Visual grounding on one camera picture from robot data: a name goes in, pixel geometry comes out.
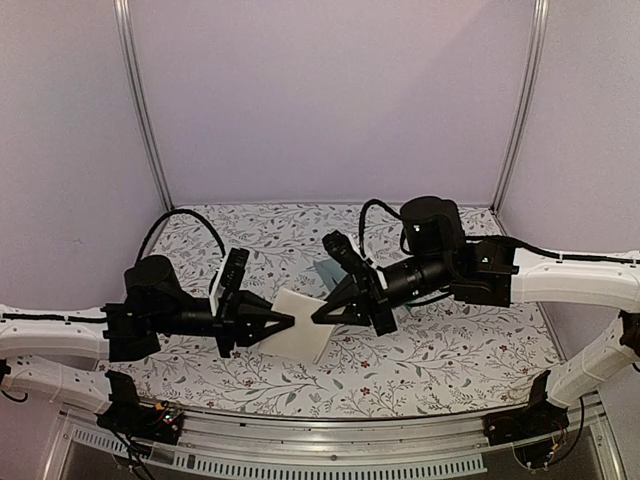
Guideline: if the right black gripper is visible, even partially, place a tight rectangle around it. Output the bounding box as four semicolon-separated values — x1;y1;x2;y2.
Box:
309;255;452;337

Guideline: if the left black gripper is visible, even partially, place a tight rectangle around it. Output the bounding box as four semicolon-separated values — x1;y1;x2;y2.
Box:
150;290;295;359

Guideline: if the teal blue envelope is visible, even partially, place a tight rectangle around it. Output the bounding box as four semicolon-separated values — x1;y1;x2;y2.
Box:
313;259;346;292

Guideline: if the beige letter paper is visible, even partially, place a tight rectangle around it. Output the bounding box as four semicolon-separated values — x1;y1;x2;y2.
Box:
258;289;335;364

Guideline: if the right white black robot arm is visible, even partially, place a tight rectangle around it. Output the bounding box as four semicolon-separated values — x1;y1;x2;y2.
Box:
311;196;639;436

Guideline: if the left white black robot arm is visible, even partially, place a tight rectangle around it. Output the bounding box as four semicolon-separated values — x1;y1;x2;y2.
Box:
1;250;295;434

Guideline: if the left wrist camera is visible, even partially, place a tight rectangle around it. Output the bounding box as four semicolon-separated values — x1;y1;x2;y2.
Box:
217;248;249;291

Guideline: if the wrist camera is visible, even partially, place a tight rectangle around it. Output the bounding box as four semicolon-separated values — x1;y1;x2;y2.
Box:
322;230;368;276
217;248;249;291

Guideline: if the right black camera cable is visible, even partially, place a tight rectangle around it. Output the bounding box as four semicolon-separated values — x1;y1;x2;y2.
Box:
358;198;409;261

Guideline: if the black camera cable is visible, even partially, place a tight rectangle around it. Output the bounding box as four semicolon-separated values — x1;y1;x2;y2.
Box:
358;198;409;261
137;209;229;271

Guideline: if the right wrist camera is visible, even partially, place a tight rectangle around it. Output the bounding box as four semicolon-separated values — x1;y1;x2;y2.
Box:
322;230;368;276

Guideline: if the left black camera cable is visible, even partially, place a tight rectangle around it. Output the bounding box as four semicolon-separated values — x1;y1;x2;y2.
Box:
137;209;229;271

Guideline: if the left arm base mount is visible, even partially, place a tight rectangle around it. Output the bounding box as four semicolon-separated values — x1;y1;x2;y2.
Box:
97;402;184;445

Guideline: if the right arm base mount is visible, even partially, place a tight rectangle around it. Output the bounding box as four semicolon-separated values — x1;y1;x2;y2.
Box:
482;406;569;446

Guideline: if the front aluminium rail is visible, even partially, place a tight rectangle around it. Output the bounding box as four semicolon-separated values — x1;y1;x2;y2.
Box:
44;393;630;479

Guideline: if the left aluminium frame post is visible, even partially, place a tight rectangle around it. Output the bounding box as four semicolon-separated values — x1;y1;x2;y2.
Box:
113;0;174;211

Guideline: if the aluminium frame post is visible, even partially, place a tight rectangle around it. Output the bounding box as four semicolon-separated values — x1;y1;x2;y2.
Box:
113;0;174;211
491;0;549;217

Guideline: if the right aluminium frame post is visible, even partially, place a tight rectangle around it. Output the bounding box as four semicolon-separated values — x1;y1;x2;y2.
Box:
491;0;549;217

